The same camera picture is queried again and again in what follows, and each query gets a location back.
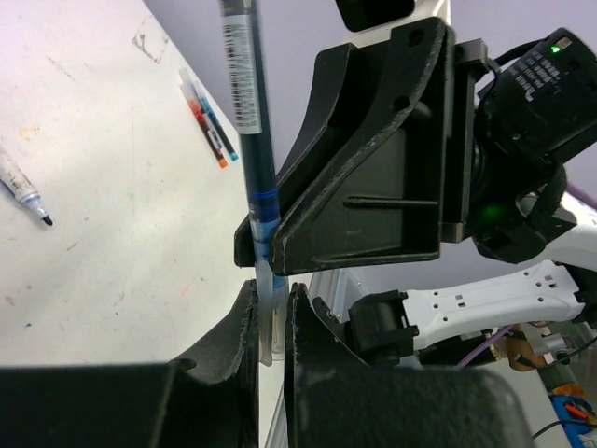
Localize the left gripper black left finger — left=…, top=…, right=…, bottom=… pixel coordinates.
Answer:
left=167, top=280, right=259, bottom=447

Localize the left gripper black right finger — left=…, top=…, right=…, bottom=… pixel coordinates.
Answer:
left=284, top=284, right=419, bottom=447

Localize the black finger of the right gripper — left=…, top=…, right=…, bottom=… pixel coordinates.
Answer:
left=263, top=44, right=354, bottom=268
left=273, top=17, right=453, bottom=275

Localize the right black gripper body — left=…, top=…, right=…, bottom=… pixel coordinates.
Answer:
left=439, top=28, right=596, bottom=261

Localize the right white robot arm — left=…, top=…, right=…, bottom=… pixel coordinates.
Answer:
left=234, top=17, right=596, bottom=364

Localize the blue white pen far right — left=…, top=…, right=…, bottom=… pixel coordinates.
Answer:
left=192, top=80, right=239, bottom=161

